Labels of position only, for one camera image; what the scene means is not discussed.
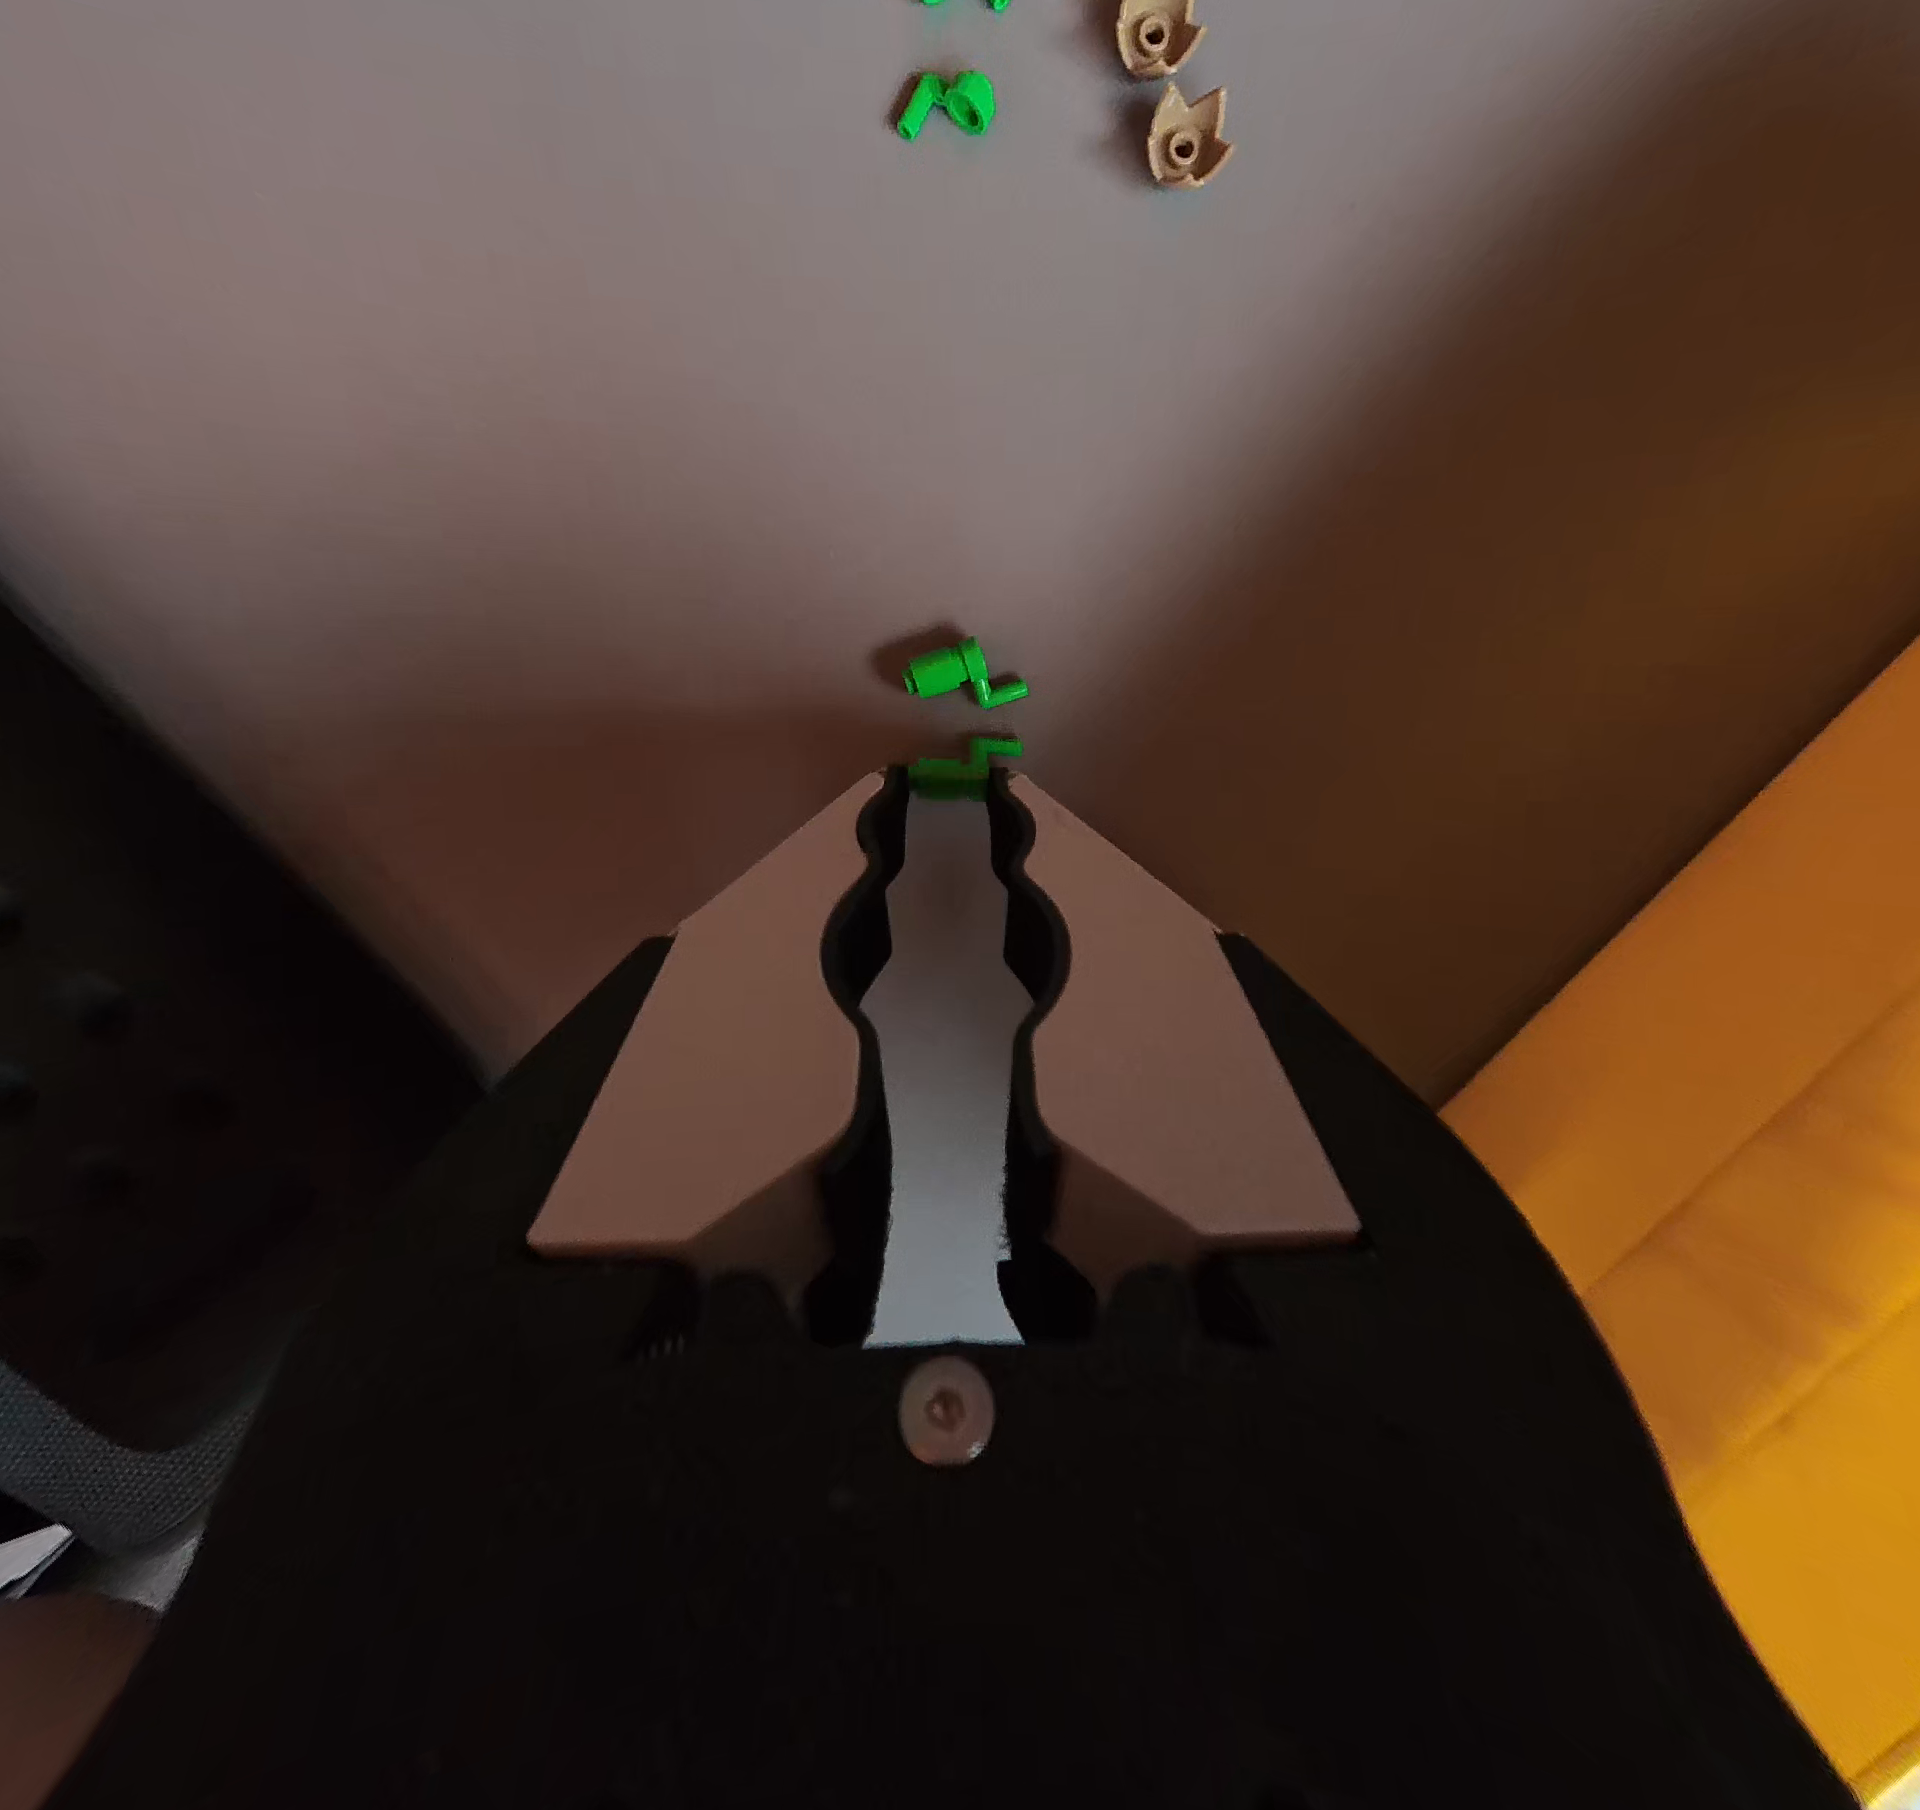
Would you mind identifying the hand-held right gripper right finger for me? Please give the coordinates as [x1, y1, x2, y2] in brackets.
[990, 772, 1363, 1349]

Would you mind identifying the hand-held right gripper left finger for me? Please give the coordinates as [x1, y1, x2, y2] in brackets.
[524, 766, 901, 1349]

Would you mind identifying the green lego stud with handle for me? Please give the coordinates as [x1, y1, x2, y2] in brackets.
[905, 736, 1025, 802]

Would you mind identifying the yellow plastic bin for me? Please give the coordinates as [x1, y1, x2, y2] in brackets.
[1431, 640, 1920, 1798]

